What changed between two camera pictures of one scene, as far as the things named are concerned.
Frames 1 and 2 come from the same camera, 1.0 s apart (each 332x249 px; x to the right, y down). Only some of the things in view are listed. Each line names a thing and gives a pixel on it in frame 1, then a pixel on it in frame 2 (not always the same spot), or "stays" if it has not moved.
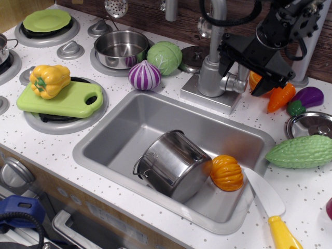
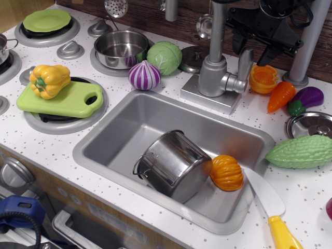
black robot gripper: x=251 y=52 → x=276 y=31
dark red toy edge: x=329 y=208 stays
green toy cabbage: x=166 y=55 stays
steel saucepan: x=120 y=49 stays
